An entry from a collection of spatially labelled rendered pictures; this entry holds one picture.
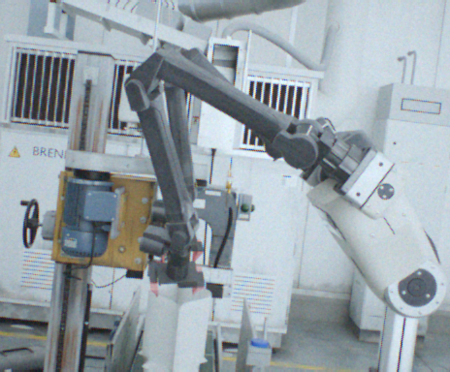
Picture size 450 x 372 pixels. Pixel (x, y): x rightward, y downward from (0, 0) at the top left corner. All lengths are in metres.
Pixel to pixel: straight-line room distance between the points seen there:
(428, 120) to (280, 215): 1.62
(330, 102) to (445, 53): 1.64
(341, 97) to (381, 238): 3.93
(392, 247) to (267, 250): 3.56
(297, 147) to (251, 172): 3.70
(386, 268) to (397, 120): 4.38
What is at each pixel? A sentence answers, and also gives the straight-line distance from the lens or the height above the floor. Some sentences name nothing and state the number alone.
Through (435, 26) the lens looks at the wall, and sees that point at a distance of 6.90.
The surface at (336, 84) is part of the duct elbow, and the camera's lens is 5.62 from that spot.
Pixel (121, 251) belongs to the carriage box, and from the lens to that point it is 2.53.
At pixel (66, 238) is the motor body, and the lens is 2.37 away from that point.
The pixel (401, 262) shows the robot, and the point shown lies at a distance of 1.81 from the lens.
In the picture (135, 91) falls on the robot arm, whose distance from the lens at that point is 1.60.
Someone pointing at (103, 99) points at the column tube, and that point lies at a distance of 2.58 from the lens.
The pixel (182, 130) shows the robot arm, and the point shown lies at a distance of 2.17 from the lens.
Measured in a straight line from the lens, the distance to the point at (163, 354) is 2.15.
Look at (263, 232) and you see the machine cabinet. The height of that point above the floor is 0.90.
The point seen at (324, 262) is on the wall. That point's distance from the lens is 6.69.
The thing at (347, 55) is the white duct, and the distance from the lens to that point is 5.65.
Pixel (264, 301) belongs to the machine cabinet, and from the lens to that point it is 5.36.
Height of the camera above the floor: 1.49
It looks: 3 degrees down
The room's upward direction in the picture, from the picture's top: 7 degrees clockwise
